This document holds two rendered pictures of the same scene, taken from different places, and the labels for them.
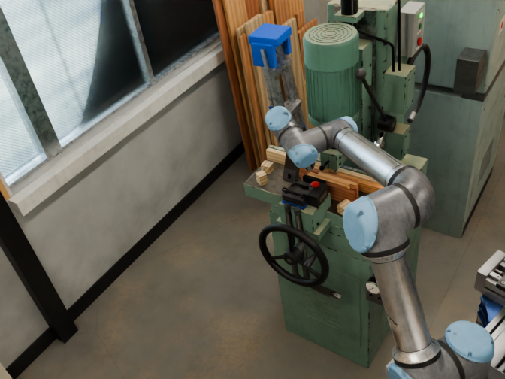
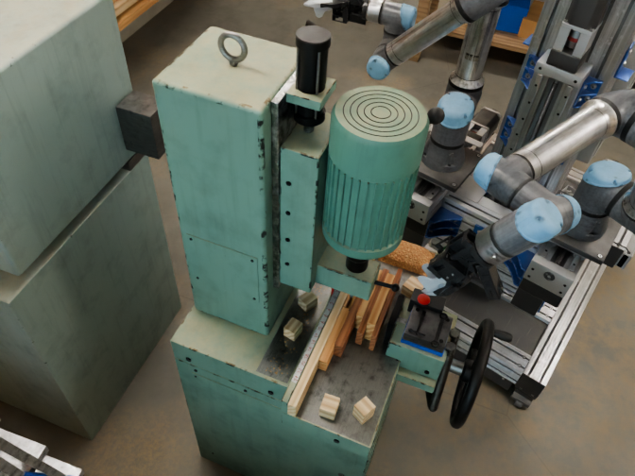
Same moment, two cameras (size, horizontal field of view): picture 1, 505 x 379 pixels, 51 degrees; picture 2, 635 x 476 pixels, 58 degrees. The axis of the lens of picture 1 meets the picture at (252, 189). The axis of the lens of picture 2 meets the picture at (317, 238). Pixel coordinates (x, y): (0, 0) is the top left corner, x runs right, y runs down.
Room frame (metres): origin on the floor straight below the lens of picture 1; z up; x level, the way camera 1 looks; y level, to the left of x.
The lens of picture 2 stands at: (1.98, 0.43, 2.12)
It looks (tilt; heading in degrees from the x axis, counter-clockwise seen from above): 48 degrees down; 249
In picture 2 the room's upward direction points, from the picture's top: 4 degrees clockwise
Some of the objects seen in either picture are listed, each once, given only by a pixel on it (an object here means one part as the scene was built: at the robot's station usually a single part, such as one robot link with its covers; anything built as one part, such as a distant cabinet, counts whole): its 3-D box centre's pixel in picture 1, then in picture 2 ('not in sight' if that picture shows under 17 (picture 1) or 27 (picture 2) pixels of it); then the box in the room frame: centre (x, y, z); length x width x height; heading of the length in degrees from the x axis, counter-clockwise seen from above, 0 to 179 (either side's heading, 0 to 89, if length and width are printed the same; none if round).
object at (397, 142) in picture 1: (394, 140); not in sight; (1.62, -0.56, 1.02); 0.09 x 0.07 x 0.12; 50
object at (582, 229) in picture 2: not in sight; (586, 212); (0.74, -0.47, 0.87); 0.15 x 0.15 x 0.10
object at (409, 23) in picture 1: (410, 29); not in sight; (1.73, -0.64, 1.40); 0.10 x 0.06 x 0.16; 140
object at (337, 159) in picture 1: (337, 153); (347, 273); (1.59, -0.34, 1.03); 0.14 x 0.07 x 0.09; 140
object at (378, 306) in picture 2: (328, 186); (379, 306); (1.52, -0.28, 0.94); 0.16 x 0.02 x 0.07; 50
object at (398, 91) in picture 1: (399, 88); not in sight; (1.65, -0.58, 1.22); 0.09 x 0.08 x 0.15; 140
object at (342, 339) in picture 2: (328, 178); (354, 311); (1.58, -0.29, 0.92); 0.25 x 0.02 x 0.05; 50
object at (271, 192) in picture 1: (317, 202); (385, 335); (1.51, -0.23, 0.87); 0.61 x 0.30 x 0.06; 50
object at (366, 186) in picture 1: (353, 183); (360, 281); (1.53, -0.38, 0.92); 0.54 x 0.02 x 0.04; 50
